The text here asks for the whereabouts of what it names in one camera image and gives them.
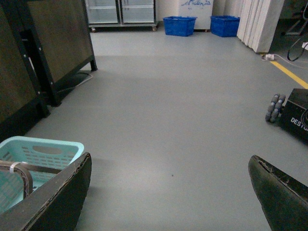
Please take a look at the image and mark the grey basket handle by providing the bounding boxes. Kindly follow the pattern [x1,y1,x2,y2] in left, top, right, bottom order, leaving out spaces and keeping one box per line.
[0,160,62,199]

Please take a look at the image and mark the white folding partition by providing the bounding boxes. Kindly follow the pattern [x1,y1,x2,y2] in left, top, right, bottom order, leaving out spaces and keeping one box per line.
[237,0,284,53]

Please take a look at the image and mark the blue plastic crate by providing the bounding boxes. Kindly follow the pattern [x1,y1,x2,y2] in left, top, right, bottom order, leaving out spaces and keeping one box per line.
[210,15,241,38]
[163,16,197,37]

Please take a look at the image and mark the right blue plastic crate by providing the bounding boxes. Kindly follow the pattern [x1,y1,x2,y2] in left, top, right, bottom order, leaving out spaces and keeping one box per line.
[210,15,241,38]

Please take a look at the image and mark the grey omni wheel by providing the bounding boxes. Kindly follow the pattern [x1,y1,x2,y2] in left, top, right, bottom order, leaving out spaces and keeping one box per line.
[265,94,286,123]

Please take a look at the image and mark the dark wooden display stand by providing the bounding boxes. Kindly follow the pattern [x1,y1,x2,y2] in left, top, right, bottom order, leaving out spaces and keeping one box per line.
[0,0,97,140]

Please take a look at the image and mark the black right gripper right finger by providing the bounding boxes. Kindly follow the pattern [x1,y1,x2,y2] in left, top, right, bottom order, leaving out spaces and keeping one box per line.
[248,155,308,231]

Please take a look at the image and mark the light blue plastic basket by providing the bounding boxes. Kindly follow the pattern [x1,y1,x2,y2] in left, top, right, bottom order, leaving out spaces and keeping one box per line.
[0,136,84,213]

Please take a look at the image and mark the white power strip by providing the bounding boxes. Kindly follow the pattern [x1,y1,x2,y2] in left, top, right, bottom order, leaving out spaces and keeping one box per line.
[263,53,275,61]

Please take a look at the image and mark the black cable loop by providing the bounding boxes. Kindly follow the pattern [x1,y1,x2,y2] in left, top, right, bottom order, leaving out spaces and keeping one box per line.
[286,36,308,62]

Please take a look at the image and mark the glass door refrigerator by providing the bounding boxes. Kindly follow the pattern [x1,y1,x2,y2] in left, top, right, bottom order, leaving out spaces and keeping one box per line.
[85,0,158,32]

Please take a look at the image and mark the left blue plastic crate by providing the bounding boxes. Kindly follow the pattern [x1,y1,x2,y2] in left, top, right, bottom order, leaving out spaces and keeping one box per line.
[163,16,197,37]

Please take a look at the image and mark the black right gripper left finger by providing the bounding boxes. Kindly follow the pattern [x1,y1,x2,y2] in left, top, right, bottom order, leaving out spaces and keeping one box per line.
[0,153,92,231]

